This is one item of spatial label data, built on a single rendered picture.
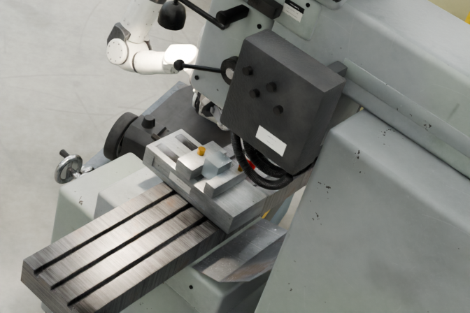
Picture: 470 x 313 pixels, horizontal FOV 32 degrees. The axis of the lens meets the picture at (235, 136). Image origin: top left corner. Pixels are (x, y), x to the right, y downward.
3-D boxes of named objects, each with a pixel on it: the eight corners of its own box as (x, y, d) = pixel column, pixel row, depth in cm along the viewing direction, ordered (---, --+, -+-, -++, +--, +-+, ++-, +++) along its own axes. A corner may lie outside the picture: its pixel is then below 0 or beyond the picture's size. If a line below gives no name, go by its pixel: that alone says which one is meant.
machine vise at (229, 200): (141, 163, 242) (147, 135, 235) (176, 145, 252) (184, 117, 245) (227, 235, 227) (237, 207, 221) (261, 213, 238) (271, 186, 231)
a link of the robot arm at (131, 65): (158, 75, 236) (109, 74, 247) (180, 75, 244) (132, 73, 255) (158, 38, 235) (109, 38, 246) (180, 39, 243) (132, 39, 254)
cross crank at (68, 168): (44, 181, 277) (47, 155, 270) (70, 168, 286) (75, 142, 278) (75, 208, 271) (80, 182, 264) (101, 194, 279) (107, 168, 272)
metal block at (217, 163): (200, 173, 233) (205, 157, 229) (214, 165, 237) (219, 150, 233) (213, 184, 231) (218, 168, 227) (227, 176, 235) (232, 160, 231)
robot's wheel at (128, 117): (126, 141, 331) (135, 102, 319) (137, 147, 330) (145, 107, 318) (98, 166, 316) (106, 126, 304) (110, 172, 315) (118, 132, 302)
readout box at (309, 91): (213, 124, 167) (238, 38, 155) (241, 109, 174) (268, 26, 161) (288, 179, 160) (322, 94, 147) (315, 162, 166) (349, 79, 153)
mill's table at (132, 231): (19, 279, 208) (22, 258, 203) (301, 117, 294) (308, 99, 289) (80, 339, 199) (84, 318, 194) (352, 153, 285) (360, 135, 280)
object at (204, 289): (89, 219, 247) (96, 191, 240) (169, 175, 271) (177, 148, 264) (210, 326, 227) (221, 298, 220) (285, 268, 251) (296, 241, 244)
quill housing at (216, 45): (182, 87, 210) (211, -23, 191) (233, 63, 225) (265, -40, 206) (238, 128, 203) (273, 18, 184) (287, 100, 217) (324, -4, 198)
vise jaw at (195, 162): (174, 168, 233) (177, 158, 230) (209, 150, 243) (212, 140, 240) (189, 181, 230) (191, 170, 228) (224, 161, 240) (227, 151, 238)
